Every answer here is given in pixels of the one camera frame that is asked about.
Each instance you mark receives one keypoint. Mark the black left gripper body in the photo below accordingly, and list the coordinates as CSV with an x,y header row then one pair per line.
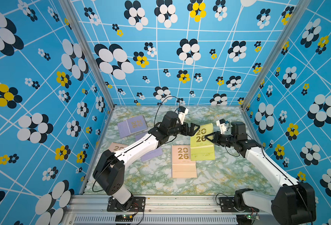
x,y
177,129

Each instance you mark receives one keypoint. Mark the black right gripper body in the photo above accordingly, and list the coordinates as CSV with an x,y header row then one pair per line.
x,y
226,140

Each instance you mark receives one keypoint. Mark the purple calendar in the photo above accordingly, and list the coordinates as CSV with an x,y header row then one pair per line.
x,y
152,154
131,126

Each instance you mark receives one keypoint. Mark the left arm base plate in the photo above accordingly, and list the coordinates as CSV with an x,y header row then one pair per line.
x,y
137,204

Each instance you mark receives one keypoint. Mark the aluminium corner post left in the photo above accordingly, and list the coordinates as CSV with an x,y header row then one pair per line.
x,y
76,26

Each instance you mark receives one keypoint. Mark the aluminium corner post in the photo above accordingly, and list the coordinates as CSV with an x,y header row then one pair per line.
x,y
76,26
285,34

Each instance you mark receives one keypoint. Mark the right green circuit board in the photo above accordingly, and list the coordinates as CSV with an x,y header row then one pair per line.
x,y
247,219

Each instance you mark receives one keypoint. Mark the left green circuit board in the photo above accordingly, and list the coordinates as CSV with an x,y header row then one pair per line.
x,y
124,218

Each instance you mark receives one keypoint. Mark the pink calendar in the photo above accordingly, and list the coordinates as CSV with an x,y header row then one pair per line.
x,y
115,146
182,165

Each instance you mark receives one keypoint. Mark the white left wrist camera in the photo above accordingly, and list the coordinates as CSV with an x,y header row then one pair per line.
x,y
182,112

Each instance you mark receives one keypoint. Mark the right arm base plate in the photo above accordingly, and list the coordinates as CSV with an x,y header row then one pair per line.
x,y
227,205

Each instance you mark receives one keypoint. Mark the aluminium front rail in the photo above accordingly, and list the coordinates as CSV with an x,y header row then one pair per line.
x,y
159,210

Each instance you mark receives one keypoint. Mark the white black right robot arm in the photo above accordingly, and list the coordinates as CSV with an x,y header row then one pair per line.
x,y
294,202

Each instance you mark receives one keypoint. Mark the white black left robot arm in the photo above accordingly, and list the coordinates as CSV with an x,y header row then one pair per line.
x,y
110,170

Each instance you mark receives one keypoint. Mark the aluminium corner post right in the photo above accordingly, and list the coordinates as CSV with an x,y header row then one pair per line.
x,y
285,34

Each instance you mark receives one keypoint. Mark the green circuit board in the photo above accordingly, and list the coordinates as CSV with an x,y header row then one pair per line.
x,y
247,219
124,218

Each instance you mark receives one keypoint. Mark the green calendar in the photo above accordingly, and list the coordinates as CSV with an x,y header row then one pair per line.
x,y
201,148

